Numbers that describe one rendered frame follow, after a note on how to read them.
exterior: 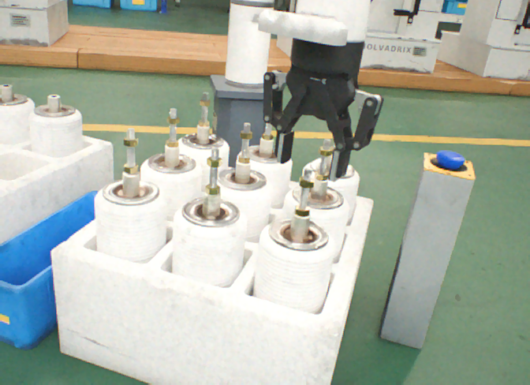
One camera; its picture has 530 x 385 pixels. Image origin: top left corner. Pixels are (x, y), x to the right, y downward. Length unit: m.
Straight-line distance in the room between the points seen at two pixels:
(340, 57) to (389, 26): 2.49
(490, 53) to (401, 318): 2.47
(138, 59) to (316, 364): 2.07
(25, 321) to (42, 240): 0.17
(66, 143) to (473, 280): 0.87
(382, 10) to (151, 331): 2.52
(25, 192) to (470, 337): 0.80
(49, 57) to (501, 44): 2.49
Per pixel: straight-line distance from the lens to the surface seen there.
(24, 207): 0.91
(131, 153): 0.65
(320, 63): 0.49
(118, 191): 0.69
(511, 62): 3.25
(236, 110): 1.06
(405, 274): 0.80
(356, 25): 0.50
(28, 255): 0.89
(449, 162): 0.73
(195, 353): 0.67
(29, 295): 0.77
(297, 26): 0.46
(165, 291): 0.63
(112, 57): 2.50
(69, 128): 0.99
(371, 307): 0.94
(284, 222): 0.62
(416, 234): 0.76
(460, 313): 1.00
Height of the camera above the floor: 0.55
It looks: 24 degrees down
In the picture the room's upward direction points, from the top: 7 degrees clockwise
